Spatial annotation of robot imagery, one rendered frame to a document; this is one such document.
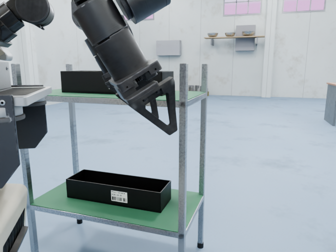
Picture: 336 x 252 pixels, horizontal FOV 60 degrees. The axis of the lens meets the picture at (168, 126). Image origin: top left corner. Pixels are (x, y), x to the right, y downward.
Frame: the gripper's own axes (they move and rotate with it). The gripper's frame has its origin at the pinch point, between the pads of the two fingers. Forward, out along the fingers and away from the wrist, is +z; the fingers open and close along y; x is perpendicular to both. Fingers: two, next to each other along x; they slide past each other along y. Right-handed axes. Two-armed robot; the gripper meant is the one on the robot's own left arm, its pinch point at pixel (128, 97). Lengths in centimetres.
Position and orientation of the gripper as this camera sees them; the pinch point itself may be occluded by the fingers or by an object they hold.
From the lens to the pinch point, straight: 86.8
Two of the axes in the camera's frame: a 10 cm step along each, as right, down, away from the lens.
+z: 4.6, 8.5, 2.6
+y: -1.7, -2.0, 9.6
